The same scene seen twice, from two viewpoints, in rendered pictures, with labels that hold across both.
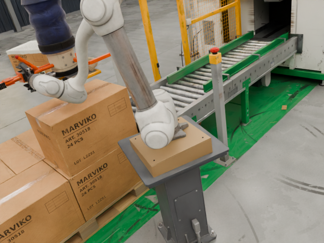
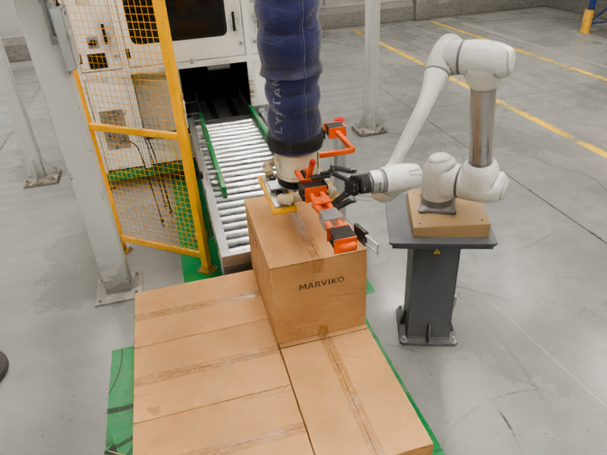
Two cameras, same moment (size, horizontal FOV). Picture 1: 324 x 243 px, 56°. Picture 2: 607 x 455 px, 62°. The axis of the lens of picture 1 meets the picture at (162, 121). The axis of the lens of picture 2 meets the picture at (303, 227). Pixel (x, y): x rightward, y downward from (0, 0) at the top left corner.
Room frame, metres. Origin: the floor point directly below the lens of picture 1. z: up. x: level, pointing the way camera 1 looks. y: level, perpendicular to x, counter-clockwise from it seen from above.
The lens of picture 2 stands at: (1.13, 2.28, 2.09)
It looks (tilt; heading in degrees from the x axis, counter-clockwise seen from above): 31 degrees down; 296
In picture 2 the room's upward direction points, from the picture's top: 3 degrees counter-clockwise
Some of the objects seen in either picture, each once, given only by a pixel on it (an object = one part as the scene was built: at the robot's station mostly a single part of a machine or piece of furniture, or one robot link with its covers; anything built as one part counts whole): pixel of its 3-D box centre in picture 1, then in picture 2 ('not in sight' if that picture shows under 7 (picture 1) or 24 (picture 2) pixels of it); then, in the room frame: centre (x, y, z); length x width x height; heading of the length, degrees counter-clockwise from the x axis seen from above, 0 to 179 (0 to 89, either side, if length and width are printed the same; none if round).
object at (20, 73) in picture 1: (26, 74); (312, 190); (1.82, 0.75, 1.22); 0.10 x 0.08 x 0.06; 39
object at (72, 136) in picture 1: (84, 123); (302, 258); (1.98, 0.55, 0.74); 0.60 x 0.40 x 0.40; 129
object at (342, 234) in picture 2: not in sight; (341, 238); (1.60, 1.03, 1.22); 0.08 x 0.07 x 0.05; 129
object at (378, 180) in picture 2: (38, 82); (375, 181); (1.62, 0.62, 1.23); 0.09 x 0.06 x 0.09; 129
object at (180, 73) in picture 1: (213, 53); (205, 148); (3.38, -0.73, 0.60); 1.60 x 0.10 x 0.09; 129
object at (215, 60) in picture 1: (220, 112); (340, 197); (2.18, -0.49, 0.50); 0.07 x 0.07 x 1.00; 39
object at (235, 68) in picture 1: (255, 58); (273, 138); (2.96, -1.07, 0.60); 1.60 x 0.10 x 0.09; 129
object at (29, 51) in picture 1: (42, 60); not in sight; (3.72, 1.28, 0.82); 0.60 x 0.40 x 0.40; 60
